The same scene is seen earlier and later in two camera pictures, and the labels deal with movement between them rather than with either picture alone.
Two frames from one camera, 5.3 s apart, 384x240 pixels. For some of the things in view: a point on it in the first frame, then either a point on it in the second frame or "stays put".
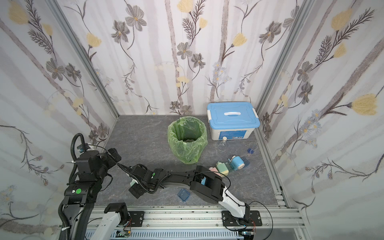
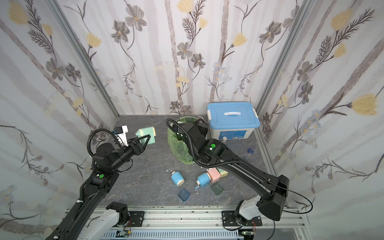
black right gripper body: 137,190 to 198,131
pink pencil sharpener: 214,169 stays put
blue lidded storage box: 235,120 stays put
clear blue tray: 183,194 stays put
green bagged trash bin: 188,135 stays put
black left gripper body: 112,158 to 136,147
